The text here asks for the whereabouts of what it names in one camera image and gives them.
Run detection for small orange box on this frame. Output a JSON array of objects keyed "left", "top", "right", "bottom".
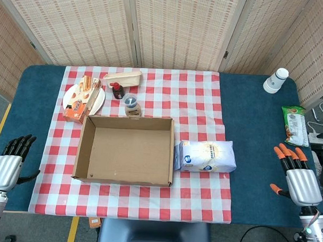
[{"left": 88, "top": 217, "right": 102, "bottom": 229}]

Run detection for left silver hand black fingers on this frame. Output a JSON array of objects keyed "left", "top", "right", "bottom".
[{"left": 0, "top": 133, "right": 42, "bottom": 194}]

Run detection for white power strip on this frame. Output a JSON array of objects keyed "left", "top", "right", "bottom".
[{"left": 308, "top": 132, "right": 323, "bottom": 145}]

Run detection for red white checkered tablecloth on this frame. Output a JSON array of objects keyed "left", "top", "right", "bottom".
[{"left": 27, "top": 64, "right": 238, "bottom": 224}]

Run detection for dark blue table cloth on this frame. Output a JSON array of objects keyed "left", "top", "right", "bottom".
[{"left": 0, "top": 63, "right": 323, "bottom": 229}]

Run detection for beige wooden tray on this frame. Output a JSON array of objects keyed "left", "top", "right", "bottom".
[{"left": 102, "top": 69, "right": 143, "bottom": 89}]

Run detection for right silver hand orange fingertips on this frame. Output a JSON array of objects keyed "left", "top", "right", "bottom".
[{"left": 269, "top": 142, "right": 323, "bottom": 208}]

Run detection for orange biscuit box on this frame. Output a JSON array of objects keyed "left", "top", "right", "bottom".
[{"left": 62, "top": 74, "right": 102, "bottom": 125}]

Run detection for white plate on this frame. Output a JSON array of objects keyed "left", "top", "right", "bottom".
[{"left": 62, "top": 83, "right": 107, "bottom": 117}]

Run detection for woven bamboo screen panel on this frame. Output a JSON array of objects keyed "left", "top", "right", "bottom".
[
  {"left": 262, "top": 0, "right": 323, "bottom": 111},
  {"left": 0, "top": 0, "right": 48, "bottom": 104},
  {"left": 0, "top": 0, "right": 141, "bottom": 69},
  {"left": 125, "top": 0, "right": 249, "bottom": 73},
  {"left": 217, "top": 0, "right": 319, "bottom": 78}
]

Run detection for green snack bag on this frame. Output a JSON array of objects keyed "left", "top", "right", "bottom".
[{"left": 280, "top": 105, "right": 311, "bottom": 148}]

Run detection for white blue flour bag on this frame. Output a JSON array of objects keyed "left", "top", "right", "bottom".
[{"left": 173, "top": 139, "right": 238, "bottom": 174}]

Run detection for brown cardboard box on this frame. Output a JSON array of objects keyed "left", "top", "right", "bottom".
[{"left": 71, "top": 114, "right": 176, "bottom": 188}]

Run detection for dark sauce bottle red cap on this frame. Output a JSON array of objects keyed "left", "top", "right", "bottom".
[{"left": 109, "top": 82, "right": 126, "bottom": 101}]

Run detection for clear plastic cup blue contents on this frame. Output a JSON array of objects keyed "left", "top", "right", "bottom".
[{"left": 121, "top": 92, "right": 143, "bottom": 118}]

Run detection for white paper cup stack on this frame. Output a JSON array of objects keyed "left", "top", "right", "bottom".
[{"left": 262, "top": 67, "right": 290, "bottom": 94}]

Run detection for white cable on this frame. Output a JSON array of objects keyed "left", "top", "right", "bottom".
[{"left": 305, "top": 99, "right": 323, "bottom": 136}]

